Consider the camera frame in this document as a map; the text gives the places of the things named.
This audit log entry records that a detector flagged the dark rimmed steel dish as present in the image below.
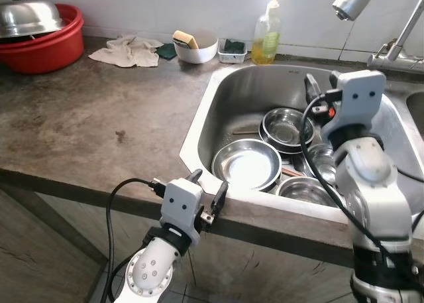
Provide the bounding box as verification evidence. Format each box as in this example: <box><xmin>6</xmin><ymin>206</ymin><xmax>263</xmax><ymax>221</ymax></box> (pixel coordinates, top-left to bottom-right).
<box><xmin>259</xmin><ymin>127</ymin><xmax>317</xmax><ymax>156</ymax></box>

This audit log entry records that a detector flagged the large shallow steel plate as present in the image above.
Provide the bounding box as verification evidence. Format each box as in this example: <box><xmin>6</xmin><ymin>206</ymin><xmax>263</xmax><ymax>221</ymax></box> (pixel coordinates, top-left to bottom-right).
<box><xmin>211</xmin><ymin>139</ymin><xmax>283</xmax><ymax>193</ymax></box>

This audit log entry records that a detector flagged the yellow dish soap bottle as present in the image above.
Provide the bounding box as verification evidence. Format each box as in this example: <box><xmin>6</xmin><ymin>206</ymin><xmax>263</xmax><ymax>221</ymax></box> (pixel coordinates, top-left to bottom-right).
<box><xmin>252</xmin><ymin>0</ymin><xmax>288</xmax><ymax>66</ymax></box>

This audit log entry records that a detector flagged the chrome sink faucet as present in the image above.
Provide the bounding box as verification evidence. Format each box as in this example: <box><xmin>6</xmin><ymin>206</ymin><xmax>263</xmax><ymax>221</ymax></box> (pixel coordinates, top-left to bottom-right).
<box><xmin>367</xmin><ymin>0</ymin><xmax>424</xmax><ymax>72</ymax></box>

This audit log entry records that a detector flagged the chrome sprayer head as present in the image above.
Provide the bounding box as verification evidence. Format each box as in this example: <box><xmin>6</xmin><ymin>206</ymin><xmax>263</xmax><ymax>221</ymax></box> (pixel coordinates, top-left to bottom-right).
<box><xmin>332</xmin><ymin>0</ymin><xmax>376</xmax><ymax>21</ymax></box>

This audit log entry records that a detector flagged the stainless steel double sink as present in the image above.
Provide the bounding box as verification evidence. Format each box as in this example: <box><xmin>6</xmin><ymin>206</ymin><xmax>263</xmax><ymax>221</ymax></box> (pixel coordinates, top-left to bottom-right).
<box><xmin>180</xmin><ymin>63</ymin><xmax>424</xmax><ymax>219</ymax></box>

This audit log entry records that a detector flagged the small white tray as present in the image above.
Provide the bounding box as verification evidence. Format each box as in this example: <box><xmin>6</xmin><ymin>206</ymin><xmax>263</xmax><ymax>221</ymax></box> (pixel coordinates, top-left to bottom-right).
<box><xmin>218</xmin><ymin>38</ymin><xmax>248</xmax><ymax>64</ymax></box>

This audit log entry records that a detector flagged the green scouring pad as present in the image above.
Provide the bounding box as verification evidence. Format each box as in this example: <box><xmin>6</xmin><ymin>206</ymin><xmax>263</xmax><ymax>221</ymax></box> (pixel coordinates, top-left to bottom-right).
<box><xmin>156</xmin><ymin>43</ymin><xmax>178</xmax><ymax>61</ymax></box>
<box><xmin>223</xmin><ymin>39</ymin><xmax>244</xmax><ymax>53</ymax></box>

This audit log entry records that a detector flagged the white ceramic bowl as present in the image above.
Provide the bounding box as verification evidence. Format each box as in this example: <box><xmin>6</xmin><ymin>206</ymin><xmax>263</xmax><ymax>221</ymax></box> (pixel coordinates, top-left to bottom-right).
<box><xmin>174</xmin><ymin>32</ymin><xmax>219</xmax><ymax>65</ymax></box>

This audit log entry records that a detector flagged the yellow sponge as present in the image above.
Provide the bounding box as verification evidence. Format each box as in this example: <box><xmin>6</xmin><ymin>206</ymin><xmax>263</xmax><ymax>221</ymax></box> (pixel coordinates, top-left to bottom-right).
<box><xmin>172</xmin><ymin>30</ymin><xmax>200</xmax><ymax>50</ymax></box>

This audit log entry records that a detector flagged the beige dish cloth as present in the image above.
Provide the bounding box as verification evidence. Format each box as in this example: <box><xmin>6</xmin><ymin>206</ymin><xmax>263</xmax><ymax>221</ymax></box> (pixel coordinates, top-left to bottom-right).
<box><xmin>89</xmin><ymin>35</ymin><xmax>164</xmax><ymax>68</ymax></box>

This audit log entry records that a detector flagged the red plastic basin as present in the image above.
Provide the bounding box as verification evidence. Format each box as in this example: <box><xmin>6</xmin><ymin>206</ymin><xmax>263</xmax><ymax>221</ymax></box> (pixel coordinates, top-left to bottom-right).
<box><xmin>0</xmin><ymin>3</ymin><xmax>85</xmax><ymax>75</ymax></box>

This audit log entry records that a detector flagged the inverted steel bowl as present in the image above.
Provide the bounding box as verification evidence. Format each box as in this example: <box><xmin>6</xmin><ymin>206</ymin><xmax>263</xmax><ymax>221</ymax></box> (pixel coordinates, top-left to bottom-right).
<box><xmin>0</xmin><ymin>0</ymin><xmax>66</xmax><ymax>39</ymax></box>

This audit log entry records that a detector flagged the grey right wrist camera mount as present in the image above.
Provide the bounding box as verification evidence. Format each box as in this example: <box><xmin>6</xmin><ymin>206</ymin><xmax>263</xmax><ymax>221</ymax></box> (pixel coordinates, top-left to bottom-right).
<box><xmin>329</xmin><ymin>70</ymin><xmax>388</xmax><ymax>141</ymax></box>

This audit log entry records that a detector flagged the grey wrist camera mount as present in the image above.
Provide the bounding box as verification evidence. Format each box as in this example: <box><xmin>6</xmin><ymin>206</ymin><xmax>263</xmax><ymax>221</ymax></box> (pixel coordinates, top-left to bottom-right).
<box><xmin>159</xmin><ymin>178</ymin><xmax>205</xmax><ymax>236</ymax></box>
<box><xmin>329</xmin><ymin>70</ymin><xmax>388</xmax><ymax>141</ymax></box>

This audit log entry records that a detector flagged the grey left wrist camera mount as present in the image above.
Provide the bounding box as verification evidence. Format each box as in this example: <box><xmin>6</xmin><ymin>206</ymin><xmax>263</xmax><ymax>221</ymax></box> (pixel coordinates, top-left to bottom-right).
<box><xmin>159</xmin><ymin>178</ymin><xmax>205</xmax><ymax>236</ymax></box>

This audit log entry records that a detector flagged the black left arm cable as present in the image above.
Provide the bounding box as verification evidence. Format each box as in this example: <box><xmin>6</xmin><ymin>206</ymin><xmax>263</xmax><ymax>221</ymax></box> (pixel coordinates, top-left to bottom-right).
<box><xmin>105</xmin><ymin>178</ymin><xmax>165</xmax><ymax>303</ymax></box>

